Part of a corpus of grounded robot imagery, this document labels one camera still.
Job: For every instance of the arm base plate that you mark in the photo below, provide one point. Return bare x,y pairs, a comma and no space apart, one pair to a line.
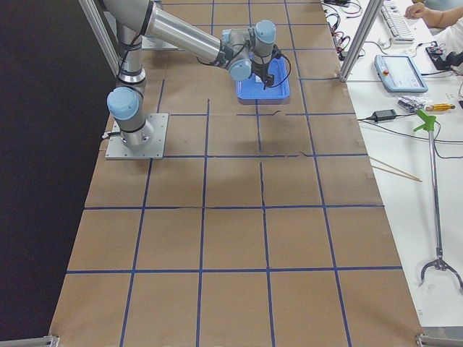
149,142

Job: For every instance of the person's hand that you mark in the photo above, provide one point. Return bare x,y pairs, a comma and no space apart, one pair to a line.
416,11

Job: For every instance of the white keyboard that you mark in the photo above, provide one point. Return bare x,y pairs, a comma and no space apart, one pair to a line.
396,25

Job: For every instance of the long metal reacher grabber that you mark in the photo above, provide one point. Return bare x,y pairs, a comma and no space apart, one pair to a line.
438,263

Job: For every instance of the person's forearm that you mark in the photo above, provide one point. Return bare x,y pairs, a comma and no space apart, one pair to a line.
443,19

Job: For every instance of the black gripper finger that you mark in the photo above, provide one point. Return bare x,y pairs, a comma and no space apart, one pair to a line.
268,81

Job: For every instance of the blue teach pendant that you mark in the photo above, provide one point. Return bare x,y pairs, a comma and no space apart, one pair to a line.
399,74

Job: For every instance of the blue plastic tray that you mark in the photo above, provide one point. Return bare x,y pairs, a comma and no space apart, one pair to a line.
250,90

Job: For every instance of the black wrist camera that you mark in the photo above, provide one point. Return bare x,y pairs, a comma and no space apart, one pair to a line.
276,52

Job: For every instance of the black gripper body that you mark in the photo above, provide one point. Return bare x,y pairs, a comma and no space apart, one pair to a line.
260,66

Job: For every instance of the brown paper table cover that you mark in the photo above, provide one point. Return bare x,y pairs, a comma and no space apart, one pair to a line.
261,226

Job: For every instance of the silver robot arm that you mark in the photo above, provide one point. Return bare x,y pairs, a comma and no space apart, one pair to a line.
242,52

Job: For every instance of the wooden chopstick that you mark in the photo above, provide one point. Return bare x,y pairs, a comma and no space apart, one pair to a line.
383,166

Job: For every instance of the green clamp tool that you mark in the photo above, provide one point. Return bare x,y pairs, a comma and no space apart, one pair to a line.
428,121

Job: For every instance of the aluminium frame post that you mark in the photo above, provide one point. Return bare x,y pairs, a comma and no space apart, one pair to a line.
366,23

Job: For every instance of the black power adapter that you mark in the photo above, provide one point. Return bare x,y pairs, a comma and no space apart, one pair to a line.
384,115

